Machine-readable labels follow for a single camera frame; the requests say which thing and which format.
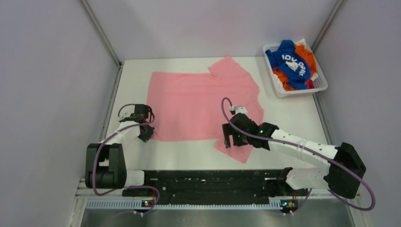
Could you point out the white slotted cable duct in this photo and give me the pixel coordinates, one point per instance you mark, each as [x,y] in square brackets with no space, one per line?
[128,203]

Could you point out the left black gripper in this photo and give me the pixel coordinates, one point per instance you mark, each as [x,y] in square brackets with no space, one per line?
[147,136]

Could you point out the orange t-shirt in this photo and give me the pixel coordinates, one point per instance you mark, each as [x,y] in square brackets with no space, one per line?
[308,55]

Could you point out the blue printed t-shirt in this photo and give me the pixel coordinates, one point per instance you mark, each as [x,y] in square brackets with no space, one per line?
[291,69]

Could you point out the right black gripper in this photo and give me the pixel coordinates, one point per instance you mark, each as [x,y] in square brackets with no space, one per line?
[228,130]

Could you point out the red t-shirt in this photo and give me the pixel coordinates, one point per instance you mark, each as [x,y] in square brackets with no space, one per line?
[309,84]

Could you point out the pink t-shirt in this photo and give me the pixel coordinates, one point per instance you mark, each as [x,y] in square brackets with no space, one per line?
[188,106]

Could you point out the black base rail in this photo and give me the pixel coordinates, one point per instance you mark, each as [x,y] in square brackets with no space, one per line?
[215,187]

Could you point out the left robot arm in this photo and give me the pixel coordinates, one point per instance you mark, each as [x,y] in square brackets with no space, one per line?
[106,167]

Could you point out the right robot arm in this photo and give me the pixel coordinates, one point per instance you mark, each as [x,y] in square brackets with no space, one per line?
[338,169]

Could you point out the white plastic basket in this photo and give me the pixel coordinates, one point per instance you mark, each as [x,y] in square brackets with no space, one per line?
[320,83]

